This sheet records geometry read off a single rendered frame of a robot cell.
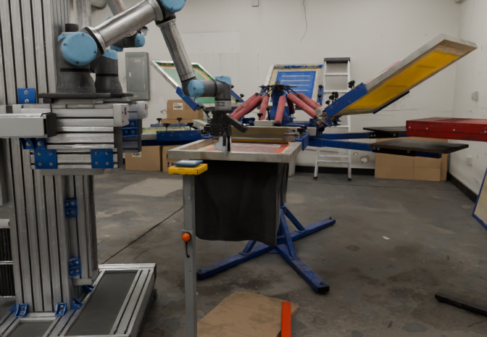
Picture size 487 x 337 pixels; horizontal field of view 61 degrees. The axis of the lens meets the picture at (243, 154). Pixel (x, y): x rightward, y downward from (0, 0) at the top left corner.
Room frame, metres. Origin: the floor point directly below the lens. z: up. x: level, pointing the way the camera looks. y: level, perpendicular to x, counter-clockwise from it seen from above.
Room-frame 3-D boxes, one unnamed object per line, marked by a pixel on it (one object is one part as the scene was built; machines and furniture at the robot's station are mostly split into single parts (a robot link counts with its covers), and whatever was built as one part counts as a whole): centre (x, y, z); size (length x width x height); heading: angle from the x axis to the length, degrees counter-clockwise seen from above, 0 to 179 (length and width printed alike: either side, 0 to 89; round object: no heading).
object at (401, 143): (2.83, -0.75, 0.91); 1.34 x 0.40 x 0.08; 46
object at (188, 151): (2.27, -0.02, 0.97); 0.79 x 0.58 x 0.04; 166
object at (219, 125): (1.91, 0.10, 1.12); 0.09 x 0.08 x 0.12; 76
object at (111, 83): (2.24, 0.72, 1.31); 0.15 x 0.15 x 0.10
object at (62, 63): (1.74, 0.69, 1.42); 0.13 x 0.12 x 0.14; 28
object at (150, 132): (3.04, 0.60, 1.05); 1.08 x 0.61 x 0.23; 106
